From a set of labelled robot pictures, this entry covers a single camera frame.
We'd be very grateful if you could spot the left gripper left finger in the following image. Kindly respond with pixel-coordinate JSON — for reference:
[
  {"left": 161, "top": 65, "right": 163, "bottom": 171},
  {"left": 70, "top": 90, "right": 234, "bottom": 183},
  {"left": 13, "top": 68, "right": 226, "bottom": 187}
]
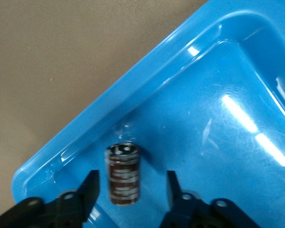
[{"left": 0, "top": 170, "right": 101, "bottom": 228}]

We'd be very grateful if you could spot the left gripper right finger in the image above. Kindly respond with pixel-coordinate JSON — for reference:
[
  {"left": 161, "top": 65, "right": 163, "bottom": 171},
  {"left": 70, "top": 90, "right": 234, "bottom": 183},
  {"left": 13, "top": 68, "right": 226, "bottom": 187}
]
[{"left": 159, "top": 170, "right": 263, "bottom": 228}]

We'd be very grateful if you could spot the dark electrolytic capacitor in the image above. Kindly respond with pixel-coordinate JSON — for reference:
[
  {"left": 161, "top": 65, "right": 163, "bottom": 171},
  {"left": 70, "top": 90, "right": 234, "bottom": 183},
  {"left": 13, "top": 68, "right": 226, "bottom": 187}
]
[{"left": 104, "top": 142, "right": 141, "bottom": 207}]

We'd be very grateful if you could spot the blue plastic tray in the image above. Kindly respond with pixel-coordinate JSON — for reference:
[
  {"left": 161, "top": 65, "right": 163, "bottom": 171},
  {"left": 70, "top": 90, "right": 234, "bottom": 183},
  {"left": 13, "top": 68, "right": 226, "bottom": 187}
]
[{"left": 11, "top": 0, "right": 285, "bottom": 228}]

